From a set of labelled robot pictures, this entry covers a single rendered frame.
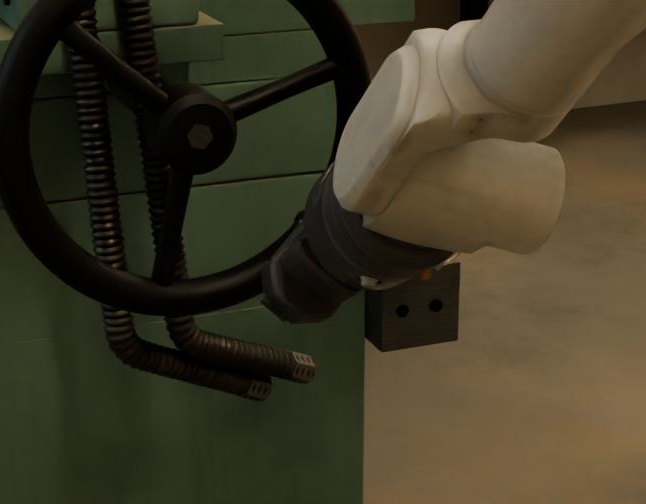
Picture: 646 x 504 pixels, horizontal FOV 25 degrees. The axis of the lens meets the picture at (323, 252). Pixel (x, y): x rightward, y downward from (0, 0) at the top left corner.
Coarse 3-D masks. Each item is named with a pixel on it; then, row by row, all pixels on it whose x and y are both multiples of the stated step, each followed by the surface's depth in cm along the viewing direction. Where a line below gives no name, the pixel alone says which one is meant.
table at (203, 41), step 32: (224, 0) 122; (256, 0) 124; (352, 0) 127; (384, 0) 128; (0, 32) 109; (160, 32) 111; (192, 32) 112; (224, 32) 123; (256, 32) 125; (64, 64) 109; (160, 64) 112
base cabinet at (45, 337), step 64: (192, 192) 127; (256, 192) 129; (0, 256) 122; (128, 256) 126; (192, 256) 129; (0, 320) 124; (64, 320) 126; (256, 320) 133; (0, 384) 125; (64, 384) 128; (128, 384) 130; (192, 384) 132; (320, 384) 137; (0, 448) 127; (64, 448) 129; (128, 448) 132; (192, 448) 134; (256, 448) 137; (320, 448) 140
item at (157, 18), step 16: (0, 0) 113; (16, 0) 107; (32, 0) 107; (112, 0) 109; (160, 0) 111; (176, 0) 111; (192, 0) 112; (0, 16) 114; (16, 16) 107; (96, 16) 109; (112, 16) 110; (160, 16) 111; (176, 16) 111; (192, 16) 112
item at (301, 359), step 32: (128, 0) 108; (96, 32) 108; (128, 32) 109; (128, 64) 110; (96, 96) 109; (96, 128) 109; (96, 160) 110; (160, 160) 112; (96, 192) 111; (160, 192) 113; (96, 224) 112; (160, 224) 113; (96, 256) 113; (128, 320) 114; (192, 320) 117; (128, 352) 115; (160, 352) 117; (192, 352) 117; (224, 352) 119; (256, 352) 122; (288, 352) 125; (224, 384) 122; (256, 384) 124
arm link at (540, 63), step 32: (512, 0) 70; (544, 0) 68; (576, 0) 67; (608, 0) 66; (640, 0) 66; (480, 32) 73; (512, 32) 71; (544, 32) 69; (576, 32) 68; (608, 32) 68; (480, 64) 73; (512, 64) 72; (544, 64) 71; (576, 64) 70; (512, 96) 73; (544, 96) 72; (576, 96) 73
